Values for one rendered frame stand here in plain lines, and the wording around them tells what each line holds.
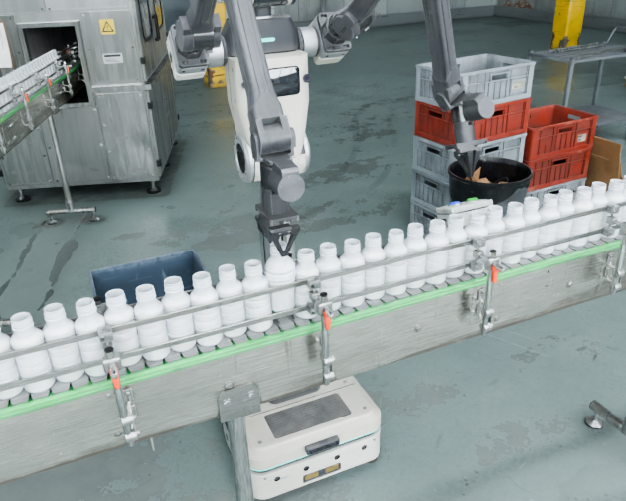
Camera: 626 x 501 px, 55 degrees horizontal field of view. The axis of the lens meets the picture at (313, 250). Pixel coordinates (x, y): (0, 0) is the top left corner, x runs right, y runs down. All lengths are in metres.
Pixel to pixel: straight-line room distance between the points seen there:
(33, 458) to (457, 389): 1.90
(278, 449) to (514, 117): 2.62
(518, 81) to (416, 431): 2.26
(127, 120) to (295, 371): 3.72
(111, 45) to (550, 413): 3.76
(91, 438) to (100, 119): 3.79
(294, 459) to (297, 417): 0.15
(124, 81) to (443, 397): 3.31
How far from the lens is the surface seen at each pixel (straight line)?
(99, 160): 5.09
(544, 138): 4.35
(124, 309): 1.30
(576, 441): 2.71
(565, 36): 11.39
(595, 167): 4.83
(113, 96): 4.92
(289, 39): 1.92
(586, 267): 1.88
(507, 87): 3.92
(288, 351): 1.42
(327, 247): 1.41
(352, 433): 2.26
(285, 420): 2.26
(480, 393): 2.83
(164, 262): 1.91
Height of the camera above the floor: 1.79
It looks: 27 degrees down
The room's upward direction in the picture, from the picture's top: 2 degrees counter-clockwise
